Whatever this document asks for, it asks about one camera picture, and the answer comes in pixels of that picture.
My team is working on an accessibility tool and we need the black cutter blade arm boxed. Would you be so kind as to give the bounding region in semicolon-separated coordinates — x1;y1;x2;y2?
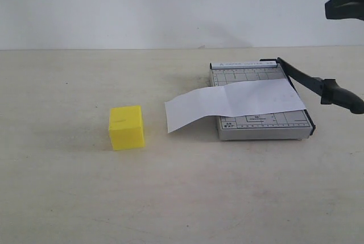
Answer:
260;57;363;114

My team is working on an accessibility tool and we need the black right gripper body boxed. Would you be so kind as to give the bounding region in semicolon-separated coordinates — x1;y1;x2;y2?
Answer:
325;0;363;21

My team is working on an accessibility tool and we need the grey paper cutter base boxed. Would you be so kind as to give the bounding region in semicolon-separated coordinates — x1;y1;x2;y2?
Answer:
210;59;316;140

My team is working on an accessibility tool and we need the yellow cube block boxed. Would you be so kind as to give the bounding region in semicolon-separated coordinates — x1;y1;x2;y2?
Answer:
109;105;145;151

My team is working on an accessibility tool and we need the white paper strip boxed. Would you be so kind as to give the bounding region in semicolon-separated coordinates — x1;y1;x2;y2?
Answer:
165;78;305;133

